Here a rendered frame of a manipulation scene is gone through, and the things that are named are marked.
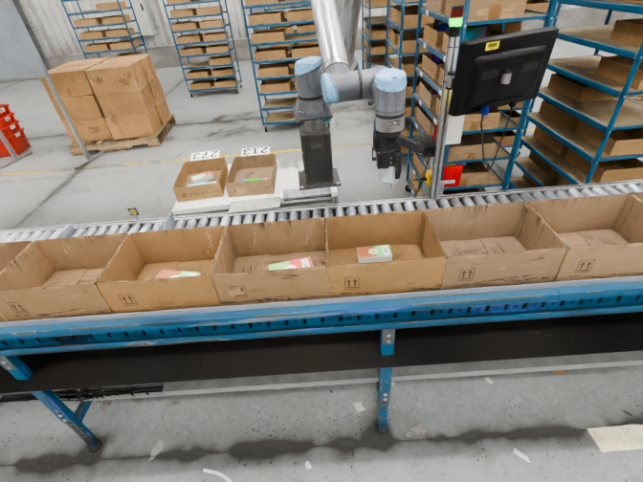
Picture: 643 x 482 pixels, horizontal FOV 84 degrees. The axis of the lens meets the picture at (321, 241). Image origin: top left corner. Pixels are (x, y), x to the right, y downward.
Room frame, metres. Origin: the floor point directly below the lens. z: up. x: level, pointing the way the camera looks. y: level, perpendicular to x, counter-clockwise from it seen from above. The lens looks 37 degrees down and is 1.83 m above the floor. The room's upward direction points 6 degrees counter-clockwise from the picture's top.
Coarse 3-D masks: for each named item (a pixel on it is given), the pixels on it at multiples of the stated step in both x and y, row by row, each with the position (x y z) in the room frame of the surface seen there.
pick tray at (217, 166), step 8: (200, 160) 2.34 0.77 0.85; (208, 160) 2.34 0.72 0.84; (216, 160) 2.34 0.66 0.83; (224, 160) 2.30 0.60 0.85; (184, 168) 2.28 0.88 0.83; (192, 168) 2.33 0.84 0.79; (200, 168) 2.34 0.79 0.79; (208, 168) 2.34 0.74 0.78; (216, 168) 2.34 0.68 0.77; (224, 168) 2.21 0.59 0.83; (184, 176) 2.22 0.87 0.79; (216, 176) 2.25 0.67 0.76; (224, 176) 2.15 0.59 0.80; (176, 184) 2.04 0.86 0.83; (184, 184) 2.17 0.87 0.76; (208, 184) 1.97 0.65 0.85; (216, 184) 1.97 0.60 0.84; (224, 184) 2.10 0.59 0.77; (176, 192) 1.96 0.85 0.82; (184, 192) 1.96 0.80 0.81; (192, 192) 1.96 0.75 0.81; (200, 192) 1.96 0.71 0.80; (208, 192) 1.97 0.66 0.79; (216, 192) 1.97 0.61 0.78; (184, 200) 1.96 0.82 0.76; (192, 200) 1.96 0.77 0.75
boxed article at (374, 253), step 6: (372, 246) 1.13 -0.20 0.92; (378, 246) 1.12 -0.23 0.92; (384, 246) 1.12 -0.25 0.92; (360, 252) 1.09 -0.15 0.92; (366, 252) 1.09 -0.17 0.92; (372, 252) 1.09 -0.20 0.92; (378, 252) 1.08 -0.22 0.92; (384, 252) 1.08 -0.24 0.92; (390, 252) 1.07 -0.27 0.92; (360, 258) 1.06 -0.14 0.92; (366, 258) 1.06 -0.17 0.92; (372, 258) 1.06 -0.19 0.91; (378, 258) 1.06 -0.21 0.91; (384, 258) 1.06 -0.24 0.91; (390, 258) 1.06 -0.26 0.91
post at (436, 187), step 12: (456, 48) 1.72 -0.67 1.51; (444, 72) 1.75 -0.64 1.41; (444, 84) 1.72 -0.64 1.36; (444, 96) 1.72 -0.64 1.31; (444, 108) 1.72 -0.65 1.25; (444, 120) 1.73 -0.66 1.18; (444, 132) 1.72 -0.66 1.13; (444, 144) 1.72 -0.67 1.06; (432, 168) 1.74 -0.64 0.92; (432, 180) 1.72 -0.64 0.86; (432, 192) 1.72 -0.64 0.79
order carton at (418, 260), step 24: (336, 216) 1.17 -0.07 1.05; (360, 216) 1.17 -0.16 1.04; (384, 216) 1.17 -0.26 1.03; (408, 216) 1.16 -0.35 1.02; (336, 240) 1.17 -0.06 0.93; (360, 240) 1.17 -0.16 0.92; (384, 240) 1.17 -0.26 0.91; (408, 240) 1.16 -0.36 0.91; (432, 240) 1.02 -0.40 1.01; (336, 264) 1.08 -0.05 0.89; (360, 264) 0.88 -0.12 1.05; (384, 264) 0.88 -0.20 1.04; (408, 264) 0.88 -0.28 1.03; (432, 264) 0.87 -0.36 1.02; (336, 288) 0.89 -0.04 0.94; (360, 288) 0.88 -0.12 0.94; (384, 288) 0.88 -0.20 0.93; (408, 288) 0.88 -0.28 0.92; (432, 288) 0.88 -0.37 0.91
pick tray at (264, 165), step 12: (252, 156) 2.33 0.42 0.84; (264, 156) 2.33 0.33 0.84; (240, 168) 2.33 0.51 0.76; (252, 168) 2.31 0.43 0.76; (264, 168) 2.29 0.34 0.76; (276, 168) 2.22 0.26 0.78; (228, 180) 2.03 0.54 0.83; (264, 180) 1.95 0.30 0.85; (228, 192) 1.95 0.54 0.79; (240, 192) 1.95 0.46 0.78; (252, 192) 1.95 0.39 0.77; (264, 192) 1.95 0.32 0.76
